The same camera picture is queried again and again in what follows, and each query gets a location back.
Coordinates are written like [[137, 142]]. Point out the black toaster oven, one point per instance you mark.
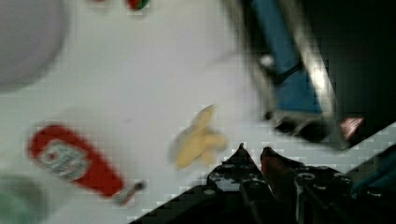
[[356, 39]]

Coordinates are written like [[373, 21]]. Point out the green perforated colander basket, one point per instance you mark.
[[22, 201]]

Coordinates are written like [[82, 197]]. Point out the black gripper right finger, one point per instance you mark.
[[314, 195]]

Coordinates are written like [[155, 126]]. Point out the red ketchup bottle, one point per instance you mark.
[[69, 156]]

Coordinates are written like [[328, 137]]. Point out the peeled toy banana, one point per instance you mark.
[[200, 142]]

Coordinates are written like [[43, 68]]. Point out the lilac round plate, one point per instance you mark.
[[31, 36]]

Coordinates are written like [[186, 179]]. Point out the red strawberry toy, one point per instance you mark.
[[136, 4]]

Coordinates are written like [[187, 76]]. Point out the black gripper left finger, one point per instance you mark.
[[246, 197]]

